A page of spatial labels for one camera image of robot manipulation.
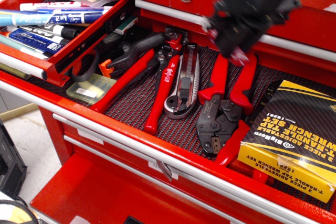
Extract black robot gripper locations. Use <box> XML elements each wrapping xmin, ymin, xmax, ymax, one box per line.
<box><xmin>202</xmin><ymin>0</ymin><xmax>301</xmax><ymax>66</ymax></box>

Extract small red upper drawer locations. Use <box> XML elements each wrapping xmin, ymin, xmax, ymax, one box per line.
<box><xmin>1</xmin><ymin>0</ymin><xmax>135</xmax><ymax>87</ymax></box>

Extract silver black utility knife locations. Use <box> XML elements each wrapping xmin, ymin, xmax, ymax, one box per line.
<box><xmin>164</xmin><ymin>42</ymin><xmax>200</xmax><ymax>119</ymax></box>

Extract green white small box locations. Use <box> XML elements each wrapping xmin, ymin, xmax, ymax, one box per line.
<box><xmin>113</xmin><ymin>15</ymin><xmax>138</xmax><ymax>35</ymax></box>

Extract black orange clamp tool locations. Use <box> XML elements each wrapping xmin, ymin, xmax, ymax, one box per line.
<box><xmin>99</xmin><ymin>32</ymin><xmax>165</xmax><ymax>78</ymax></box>

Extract red tool chest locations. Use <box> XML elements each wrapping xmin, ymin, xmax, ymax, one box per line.
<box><xmin>1</xmin><ymin>0</ymin><xmax>335</xmax><ymax>223</ymax></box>

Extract yellow black tap wrench box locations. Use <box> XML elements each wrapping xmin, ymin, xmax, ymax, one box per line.
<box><xmin>237</xmin><ymin>80</ymin><xmax>335</xmax><ymax>203</ymax></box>

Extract clear plastic bit case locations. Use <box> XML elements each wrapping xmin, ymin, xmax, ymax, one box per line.
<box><xmin>66</xmin><ymin>73</ymin><xmax>117</xmax><ymax>105</ymax></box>

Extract black white marker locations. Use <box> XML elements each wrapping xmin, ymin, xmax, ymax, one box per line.
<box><xmin>18</xmin><ymin>25</ymin><xmax>81</xmax><ymax>39</ymax></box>

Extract blue white marker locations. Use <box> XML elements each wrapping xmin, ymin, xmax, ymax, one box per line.
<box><xmin>37</xmin><ymin>7</ymin><xmax>111</xmax><ymax>25</ymax></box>

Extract dark blue marker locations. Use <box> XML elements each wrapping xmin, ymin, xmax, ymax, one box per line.
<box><xmin>1</xmin><ymin>28</ymin><xmax>70</xmax><ymax>55</ymax></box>

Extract white red marker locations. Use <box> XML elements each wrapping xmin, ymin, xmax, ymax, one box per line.
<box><xmin>19</xmin><ymin>2</ymin><xmax>88</xmax><ymax>12</ymax></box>

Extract light blue marker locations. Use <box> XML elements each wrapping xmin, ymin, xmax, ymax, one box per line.
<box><xmin>1</xmin><ymin>14</ymin><xmax>57</xmax><ymax>27</ymax></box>

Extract grey green marker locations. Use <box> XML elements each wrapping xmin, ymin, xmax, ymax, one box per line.
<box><xmin>1</xmin><ymin>35</ymin><xmax>49</xmax><ymax>60</ymax></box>

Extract black equipment case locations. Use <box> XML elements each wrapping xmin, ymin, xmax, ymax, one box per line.
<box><xmin>1</xmin><ymin>121</ymin><xmax>27</xmax><ymax>198</ymax></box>

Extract red handled wire stripper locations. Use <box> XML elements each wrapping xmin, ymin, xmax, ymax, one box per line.
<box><xmin>90</xmin><ymin>27</ymin><xmax>187</xmax><ymax>135</ymax></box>

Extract red handled crimping pliers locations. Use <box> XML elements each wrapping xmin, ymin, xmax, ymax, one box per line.
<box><xmin>196</xmin><ymin>52</ymin><xmax>258</xmax><ymax>156</ymax></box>

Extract red handled tool under box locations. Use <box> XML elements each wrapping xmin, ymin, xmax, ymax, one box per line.
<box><xmin>215</xmin><ymin>120</ymin><xmax>275</xmax><ymax>186</ymax></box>

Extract black handled scissors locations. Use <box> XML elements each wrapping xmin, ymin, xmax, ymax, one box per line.
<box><xmin>71</xmin><ymin>49</ymin><xmax>99</xmax><ymax>82</ymax></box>

